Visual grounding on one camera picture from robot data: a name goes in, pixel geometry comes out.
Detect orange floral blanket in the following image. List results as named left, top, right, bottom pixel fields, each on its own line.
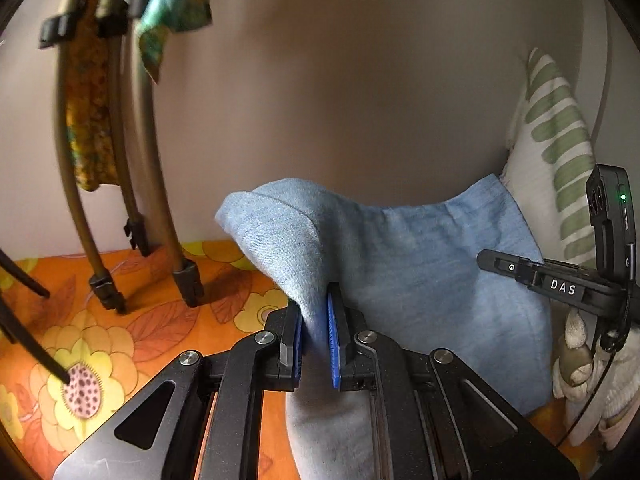
left=0, top=240, right=601, bottom=480

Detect green patterned cloth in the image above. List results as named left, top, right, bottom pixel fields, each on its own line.
left=135, top=0, right=213, bottom=83

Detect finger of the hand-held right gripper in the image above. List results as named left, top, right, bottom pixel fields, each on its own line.
left=476, top=249, right=603, bottom=313

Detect person's right hand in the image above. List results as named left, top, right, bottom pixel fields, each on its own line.
left=550, top=307, right=640, bottom=453

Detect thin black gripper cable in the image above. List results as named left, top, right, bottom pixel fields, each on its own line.
left=555, top=340, right=618, bottom=448

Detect yellow floral cloth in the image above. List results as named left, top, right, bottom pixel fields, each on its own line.
left=65, top=10, right=118, bottom=193

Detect blue denim pants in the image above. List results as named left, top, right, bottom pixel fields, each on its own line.
left=215, top=174, right=553, bottom=480

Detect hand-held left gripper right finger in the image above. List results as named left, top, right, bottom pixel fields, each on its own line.
left=325, top=282, right=581, bottom=480

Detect green striped white pillow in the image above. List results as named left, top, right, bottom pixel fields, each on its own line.
left=500, top=47, right=608, bottom=271

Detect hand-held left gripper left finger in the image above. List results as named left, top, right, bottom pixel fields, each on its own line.
left=52, top=305, right=306, bottom=480

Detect small black tripod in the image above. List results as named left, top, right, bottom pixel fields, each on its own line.
left=0, top=247, right=71, bottom=386

